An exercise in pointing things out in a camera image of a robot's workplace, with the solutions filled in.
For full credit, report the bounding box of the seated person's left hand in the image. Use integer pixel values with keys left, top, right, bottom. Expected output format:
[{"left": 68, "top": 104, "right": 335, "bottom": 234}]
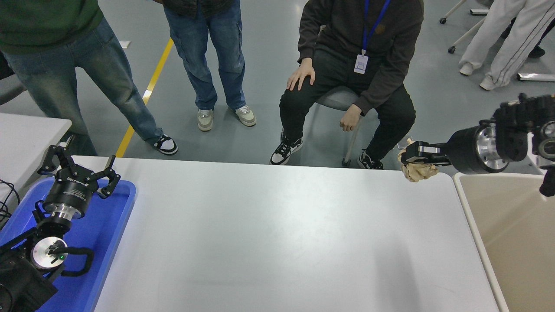
[{"left": 340, "top": 104, "right": 363, "bottom": 132}]

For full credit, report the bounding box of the standing person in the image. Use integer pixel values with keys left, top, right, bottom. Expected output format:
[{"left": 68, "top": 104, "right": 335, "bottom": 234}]
[
  {"left": 150, "top": 0, "right": 257, "bottom": 132},
  {"left": 0, "top": 0, "right": 179, "bottom": 156}
]

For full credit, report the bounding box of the white-framed office chair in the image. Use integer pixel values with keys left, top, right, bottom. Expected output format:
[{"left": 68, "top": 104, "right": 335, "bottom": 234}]
[{"left": 439, "top": 0, "right": 488, "bottom": 54}]

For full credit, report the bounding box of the blue lanyard with badge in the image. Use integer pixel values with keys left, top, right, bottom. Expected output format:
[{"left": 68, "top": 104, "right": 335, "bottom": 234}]
[{"left": 354, "top": 0, "right": 391, "bottom": 75}]

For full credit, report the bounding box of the grey chair with white legs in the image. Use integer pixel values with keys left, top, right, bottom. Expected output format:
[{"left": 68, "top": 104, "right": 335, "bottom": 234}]
[{"left": 314, "top": 86, "right": 378, "bottom": 167}]

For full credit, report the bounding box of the large pale bin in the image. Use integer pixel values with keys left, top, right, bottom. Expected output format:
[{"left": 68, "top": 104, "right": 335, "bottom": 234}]
[{"left": 452, "top": 172, "right": 555, "bottom": 312}]

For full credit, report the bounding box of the white side table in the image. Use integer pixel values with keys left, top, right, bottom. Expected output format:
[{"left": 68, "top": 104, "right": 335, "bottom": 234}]
[{"left": 0, "top": 113, "right": 72, "bottom": 204}]

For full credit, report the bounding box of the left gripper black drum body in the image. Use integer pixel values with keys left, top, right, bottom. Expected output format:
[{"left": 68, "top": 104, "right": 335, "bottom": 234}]
[{"left": 42, "top": 169, "right": 98, "bottom": 213}]

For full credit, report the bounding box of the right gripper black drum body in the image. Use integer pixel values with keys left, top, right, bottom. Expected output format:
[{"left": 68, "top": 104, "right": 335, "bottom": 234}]
[{"left": 444, "top": 126, "right": 484, "bottom": 175}]

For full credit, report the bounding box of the black cable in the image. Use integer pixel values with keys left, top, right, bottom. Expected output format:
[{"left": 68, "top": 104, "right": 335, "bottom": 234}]
[{"left": 0, "top": 180, "right": 21, "bottom": 226}]

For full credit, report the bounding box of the seated person's right hand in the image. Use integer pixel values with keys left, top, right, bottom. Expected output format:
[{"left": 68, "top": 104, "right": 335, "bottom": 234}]
[{"left": 287, "top": 58, "right": 316, "bottom": 91}]

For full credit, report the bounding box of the seated person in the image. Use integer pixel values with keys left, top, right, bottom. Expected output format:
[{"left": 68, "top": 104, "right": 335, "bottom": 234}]
[{"left": 270, "top": 0, "right": 424, "bottom": 170}]

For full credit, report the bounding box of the blue plastic tray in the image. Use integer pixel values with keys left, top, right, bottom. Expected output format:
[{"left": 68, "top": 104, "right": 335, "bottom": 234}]
[{"left": 0, "top": 178, "right": 137, "bottom": 312}]

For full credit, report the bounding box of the tan paper ball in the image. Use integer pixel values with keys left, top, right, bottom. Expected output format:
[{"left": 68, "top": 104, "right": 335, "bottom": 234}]
[{"left": 397, "top": 137, "right": 440, "bottom": 183}]

